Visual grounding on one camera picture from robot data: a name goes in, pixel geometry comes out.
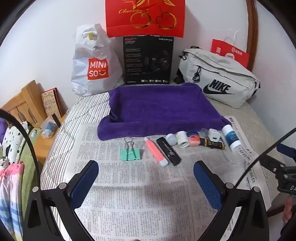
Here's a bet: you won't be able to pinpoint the grey waist bag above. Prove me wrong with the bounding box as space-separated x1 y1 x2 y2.
177 46 260 109

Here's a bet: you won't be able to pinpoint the black stick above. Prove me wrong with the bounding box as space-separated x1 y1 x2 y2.
52 113 62 128

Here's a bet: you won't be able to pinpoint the red gift bag gold print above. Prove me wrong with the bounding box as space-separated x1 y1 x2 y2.
105 0 186 39

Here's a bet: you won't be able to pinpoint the white blue balm bottle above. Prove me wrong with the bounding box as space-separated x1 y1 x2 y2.
221 124 242 152

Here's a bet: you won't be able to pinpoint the patterned book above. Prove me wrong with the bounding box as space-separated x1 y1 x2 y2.
41 88 63 118

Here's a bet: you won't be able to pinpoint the small lavender cap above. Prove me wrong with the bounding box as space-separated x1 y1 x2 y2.
166 133 178 145

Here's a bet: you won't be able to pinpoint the purple towel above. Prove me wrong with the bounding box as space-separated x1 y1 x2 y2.
97 82 232 141

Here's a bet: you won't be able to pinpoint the white tape roll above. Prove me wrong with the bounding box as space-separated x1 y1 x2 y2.
176 130 189 148

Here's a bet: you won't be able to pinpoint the brown lighter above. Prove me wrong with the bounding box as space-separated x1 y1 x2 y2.
199 138 226 151

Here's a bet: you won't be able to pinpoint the black cable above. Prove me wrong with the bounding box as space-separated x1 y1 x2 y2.
194 128 296 241
0 108 87 241

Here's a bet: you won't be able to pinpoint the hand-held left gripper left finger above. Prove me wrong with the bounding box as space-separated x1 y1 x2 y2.
23 160 100 241

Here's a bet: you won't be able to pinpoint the red paper bag white handles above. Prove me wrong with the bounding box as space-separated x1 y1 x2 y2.
210 30 250 69

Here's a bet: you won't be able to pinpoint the black rectangular case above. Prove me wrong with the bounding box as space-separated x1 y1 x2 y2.
156 137 181 166

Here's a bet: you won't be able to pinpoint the wooden headboard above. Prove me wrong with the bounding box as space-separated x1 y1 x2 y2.
0 80 45 128

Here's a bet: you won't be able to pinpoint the green blanket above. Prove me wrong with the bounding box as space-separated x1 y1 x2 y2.
14 139 35 193

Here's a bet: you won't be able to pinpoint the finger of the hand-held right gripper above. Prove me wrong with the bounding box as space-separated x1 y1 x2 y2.
260 154 287 173
277 143 296 160

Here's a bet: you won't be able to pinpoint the person's right hand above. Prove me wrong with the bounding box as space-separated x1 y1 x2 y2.
282 196 296 224

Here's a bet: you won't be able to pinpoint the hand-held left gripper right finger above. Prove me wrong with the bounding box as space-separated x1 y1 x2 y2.
193 160 271 241

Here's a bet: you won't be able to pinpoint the pink round tin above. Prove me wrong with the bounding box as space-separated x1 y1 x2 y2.
187 131 201 147

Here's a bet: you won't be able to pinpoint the newspaper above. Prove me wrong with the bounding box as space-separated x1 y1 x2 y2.
67 116 272 241

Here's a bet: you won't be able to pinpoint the wooden nightstand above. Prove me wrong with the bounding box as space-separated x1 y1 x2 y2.
30 111 68 165

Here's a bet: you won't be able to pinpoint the white floral cloth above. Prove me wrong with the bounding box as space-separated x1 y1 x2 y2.
0 122 30 169

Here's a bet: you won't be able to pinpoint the pink cartoon cloth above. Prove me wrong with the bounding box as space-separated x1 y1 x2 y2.
0 162 26 232

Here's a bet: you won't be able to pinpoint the white charger plug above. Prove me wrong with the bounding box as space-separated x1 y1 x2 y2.
208 128 221 142

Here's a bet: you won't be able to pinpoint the translucent box blue contents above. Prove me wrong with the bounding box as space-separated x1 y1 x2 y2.
40 116 58 139

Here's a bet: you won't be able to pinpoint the white plastic shopping bag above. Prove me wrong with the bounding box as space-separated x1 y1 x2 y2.
70 23 124 96

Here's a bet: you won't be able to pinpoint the curved wooden frame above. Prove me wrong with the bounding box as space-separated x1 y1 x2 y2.
245 0 259 72

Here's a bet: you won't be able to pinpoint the pink highlighter pen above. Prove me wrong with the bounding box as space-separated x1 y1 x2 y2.
144 137 169 168

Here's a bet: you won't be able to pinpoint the green binder clip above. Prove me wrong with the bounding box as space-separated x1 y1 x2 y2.
120 137 141 161

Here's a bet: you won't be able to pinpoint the black headphone box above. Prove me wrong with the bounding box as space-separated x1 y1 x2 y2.
122 35 174 85

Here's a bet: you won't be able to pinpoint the purple plush cloth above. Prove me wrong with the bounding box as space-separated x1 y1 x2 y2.
0 118 8 142

